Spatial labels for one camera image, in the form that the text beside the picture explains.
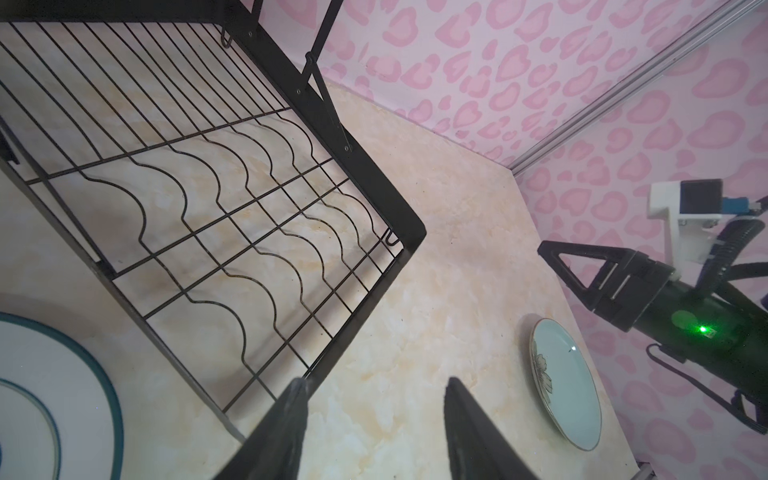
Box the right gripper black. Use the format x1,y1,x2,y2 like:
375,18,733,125
537,240,768,397

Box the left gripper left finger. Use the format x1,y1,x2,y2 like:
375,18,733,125
215,378,309,480

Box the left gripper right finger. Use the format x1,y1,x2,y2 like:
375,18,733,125
443,377,537,479

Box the light green flower plate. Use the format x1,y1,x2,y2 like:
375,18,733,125
529,318,602,452

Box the black wire dish rack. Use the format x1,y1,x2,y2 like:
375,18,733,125
1,1,426,440

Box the white plate black rings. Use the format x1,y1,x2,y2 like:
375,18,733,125
0,311,125,480

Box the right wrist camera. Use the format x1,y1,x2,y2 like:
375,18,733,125
647,179,766,280

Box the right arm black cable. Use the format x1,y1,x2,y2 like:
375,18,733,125
644,218,768,436

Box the aluminium frame post right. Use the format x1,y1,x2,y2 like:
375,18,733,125
508,0,764,175

